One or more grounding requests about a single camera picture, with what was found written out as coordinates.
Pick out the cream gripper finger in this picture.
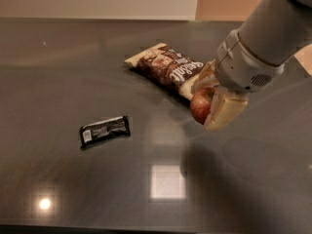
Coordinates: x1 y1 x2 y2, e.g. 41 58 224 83
204 91 249 131
191 60 219 94

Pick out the red apple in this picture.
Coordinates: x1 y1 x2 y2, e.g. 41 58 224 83
190 88 215 125

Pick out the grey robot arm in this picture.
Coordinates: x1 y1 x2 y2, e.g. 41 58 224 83
191 0 312 131

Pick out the brown sea salt chip bag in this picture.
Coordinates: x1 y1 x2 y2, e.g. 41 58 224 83
125 43 204 100

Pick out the black snack bar wrapper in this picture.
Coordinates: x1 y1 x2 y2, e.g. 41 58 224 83
79 116 131 148

